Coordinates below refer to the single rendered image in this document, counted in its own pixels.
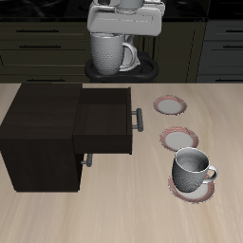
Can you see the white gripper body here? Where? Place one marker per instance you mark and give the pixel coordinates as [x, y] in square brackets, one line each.
[125, 21]

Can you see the white dotted porcelain mug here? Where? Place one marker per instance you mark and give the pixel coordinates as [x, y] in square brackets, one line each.
[107, 53]
[186, 177]

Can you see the white plate with red rim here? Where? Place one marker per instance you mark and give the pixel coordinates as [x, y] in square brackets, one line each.
[177, 139]
[170, 105]
[197, 193]

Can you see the dark wooden drawer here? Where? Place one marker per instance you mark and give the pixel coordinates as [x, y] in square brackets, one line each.
[102, 134]

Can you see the black kitchen countertop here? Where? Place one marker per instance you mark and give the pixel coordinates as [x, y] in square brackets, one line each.
[41, 9]

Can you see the dark olive kitchen cupboards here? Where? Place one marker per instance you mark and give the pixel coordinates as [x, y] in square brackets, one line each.
[44, 57]

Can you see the grey kitchen cupboard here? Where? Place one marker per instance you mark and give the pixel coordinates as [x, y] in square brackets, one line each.
[221, 57]

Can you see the dark wooden cabinet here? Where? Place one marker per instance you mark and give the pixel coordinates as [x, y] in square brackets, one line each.
[38, 133]

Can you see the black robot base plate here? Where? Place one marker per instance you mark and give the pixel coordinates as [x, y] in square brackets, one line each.
[148, 70]

